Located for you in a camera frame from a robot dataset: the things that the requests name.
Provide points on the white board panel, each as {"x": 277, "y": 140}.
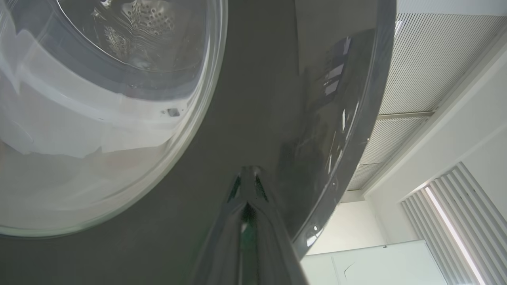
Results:
{"x": 388, "y": 265}

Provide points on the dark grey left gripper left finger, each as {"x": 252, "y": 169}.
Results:
{"x": 222, "y": 253}

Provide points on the white vertical slat blinds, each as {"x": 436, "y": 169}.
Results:
{"x": 467, "y": 206}

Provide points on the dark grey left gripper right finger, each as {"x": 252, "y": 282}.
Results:
{"x": 273, "y": 253}

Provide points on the dark grey washing machine door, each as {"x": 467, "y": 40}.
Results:
{"x": 257, "y": 99}

